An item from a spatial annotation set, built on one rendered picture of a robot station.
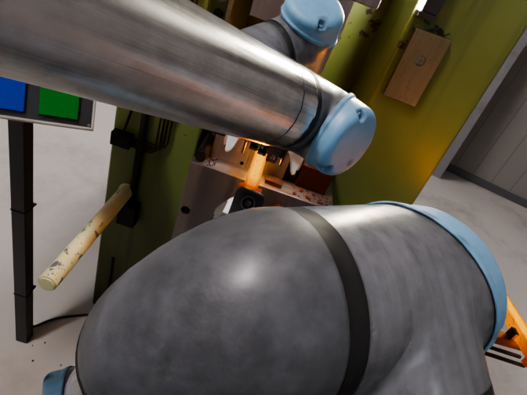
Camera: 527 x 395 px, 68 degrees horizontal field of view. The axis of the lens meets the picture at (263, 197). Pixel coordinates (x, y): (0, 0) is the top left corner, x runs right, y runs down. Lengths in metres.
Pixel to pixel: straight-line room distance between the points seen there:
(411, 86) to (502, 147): 3.68
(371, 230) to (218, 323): 0.10
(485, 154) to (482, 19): 3.68
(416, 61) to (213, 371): 0.98
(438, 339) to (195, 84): 0.20
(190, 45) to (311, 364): 0.18
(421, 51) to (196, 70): 0.88
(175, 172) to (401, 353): 1.10
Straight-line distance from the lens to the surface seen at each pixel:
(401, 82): 1.09
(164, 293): 0.19
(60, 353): 1.69
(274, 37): 0.48
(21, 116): 0.96
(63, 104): 0.95
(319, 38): 0.49
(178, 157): 1.24
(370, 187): 1.22
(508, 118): 4.66
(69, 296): 1.84
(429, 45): 1.08
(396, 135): 1.15
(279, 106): 0.30
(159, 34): 0.23
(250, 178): 0.81
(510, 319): 1.02
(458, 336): 0.25
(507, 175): 4.84
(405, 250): 0.23
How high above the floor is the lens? 1.41
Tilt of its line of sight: 32 degrees down
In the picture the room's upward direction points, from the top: 21 degrees clockwise
